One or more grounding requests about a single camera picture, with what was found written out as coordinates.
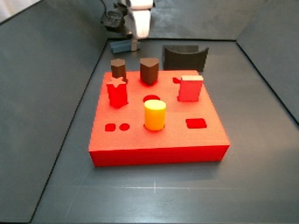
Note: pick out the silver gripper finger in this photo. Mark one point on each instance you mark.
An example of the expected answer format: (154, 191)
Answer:
(134, 44)

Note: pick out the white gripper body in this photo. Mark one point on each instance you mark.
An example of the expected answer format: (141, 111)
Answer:
(138, 18)

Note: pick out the blue arch block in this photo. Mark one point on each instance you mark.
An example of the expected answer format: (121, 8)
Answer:
(121, 46)

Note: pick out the black curved fixture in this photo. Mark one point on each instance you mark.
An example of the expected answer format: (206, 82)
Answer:
(185, 57)

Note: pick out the red peg board base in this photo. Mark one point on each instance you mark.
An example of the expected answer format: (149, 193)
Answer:
(191, 138)

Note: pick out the brown rounded triangular peg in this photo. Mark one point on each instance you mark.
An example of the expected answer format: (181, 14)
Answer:
(149, 70)

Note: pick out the brown hexagonal peg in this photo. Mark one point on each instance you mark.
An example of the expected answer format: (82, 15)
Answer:
(118, 68)

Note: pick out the red star peg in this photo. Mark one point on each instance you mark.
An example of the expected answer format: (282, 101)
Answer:
(117, 90)

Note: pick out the red rectangular block peg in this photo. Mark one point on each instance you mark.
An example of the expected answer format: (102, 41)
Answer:
(190, 88)

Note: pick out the yellow cylinder peg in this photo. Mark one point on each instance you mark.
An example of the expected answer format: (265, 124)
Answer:
(154, 115)

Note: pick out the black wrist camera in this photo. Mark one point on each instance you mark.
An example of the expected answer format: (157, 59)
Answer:
(114, 21)

